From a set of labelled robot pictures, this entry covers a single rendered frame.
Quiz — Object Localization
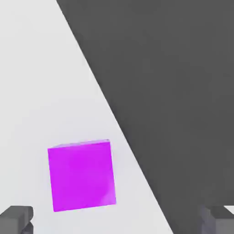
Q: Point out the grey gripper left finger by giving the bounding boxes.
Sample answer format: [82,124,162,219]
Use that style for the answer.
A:
[0,205,34,234]

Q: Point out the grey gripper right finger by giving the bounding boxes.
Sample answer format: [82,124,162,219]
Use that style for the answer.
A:
[200,205,234,234]

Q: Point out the small magenta cube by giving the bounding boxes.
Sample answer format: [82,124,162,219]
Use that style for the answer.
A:
[47,139,117,213]

